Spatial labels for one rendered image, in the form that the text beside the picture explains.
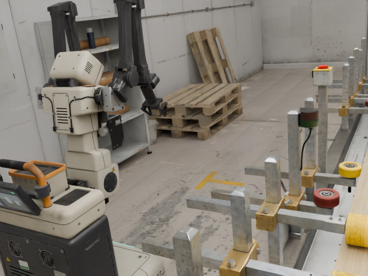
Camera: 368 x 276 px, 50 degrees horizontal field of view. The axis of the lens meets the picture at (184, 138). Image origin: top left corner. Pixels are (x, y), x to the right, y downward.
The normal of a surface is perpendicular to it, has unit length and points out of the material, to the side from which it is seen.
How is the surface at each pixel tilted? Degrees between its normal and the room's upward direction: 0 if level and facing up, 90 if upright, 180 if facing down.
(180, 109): 90
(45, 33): 90
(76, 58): 48
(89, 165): 82
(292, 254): 0
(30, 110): 90
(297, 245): 0
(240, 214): 90
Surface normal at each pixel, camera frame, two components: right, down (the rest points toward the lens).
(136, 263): -0.11, -0.94
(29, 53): 0.87, 0.06
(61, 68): -0.43, -0.40
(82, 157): -0.49, 0.18
